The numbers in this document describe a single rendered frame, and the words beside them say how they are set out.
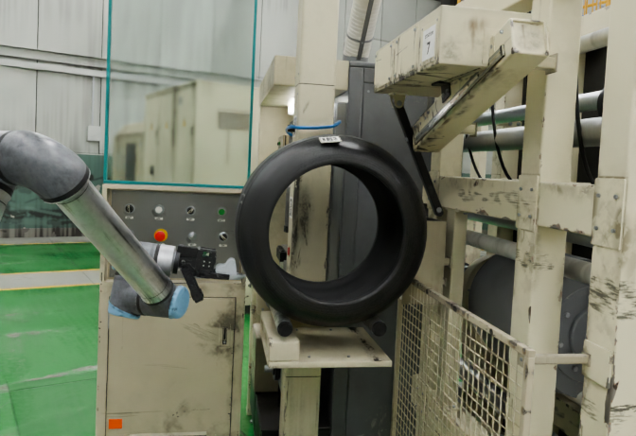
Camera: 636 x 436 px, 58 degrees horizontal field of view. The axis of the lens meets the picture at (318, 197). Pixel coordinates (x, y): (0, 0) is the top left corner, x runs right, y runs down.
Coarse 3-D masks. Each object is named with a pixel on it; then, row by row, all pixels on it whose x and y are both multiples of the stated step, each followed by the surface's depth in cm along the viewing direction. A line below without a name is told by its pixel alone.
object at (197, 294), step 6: (186, 270) 167; (186, 276) 168; (192, 276) 168; (186, 282) 168; (192, 282) 168; (192, 288) 168; (198, 288) 169; (192, 294) 168; (198, 294) 169; (198, 300) 169
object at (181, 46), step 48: (144, 0) 215; (192, 0) 217; (240, 0) 220; (144, 48) 216; (192, 48) 219; (240, 48) 222; (144, 96) 217; (192, 96) 220; (240, 96) 223; (144, 144) 218; (192, 144) 221; (240, 144) 224
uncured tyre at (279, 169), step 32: (288, 160) 162; (320, 160) 162; (352, 160) 163; (384, 160) 166; (256, 192) 161; (384, 192) 194; (416, 192) 170; (256, 224) 160; (384, 224) 195; (416, 224) 168; (256, 256) 161; (384, 256) 195; (416, 256) 169; (256, 288) 165; (288, 288) 162; (320, 288) 192; (352, 288) 194; (384, 288) 167; (320, 320) 166; (352, 320) 168
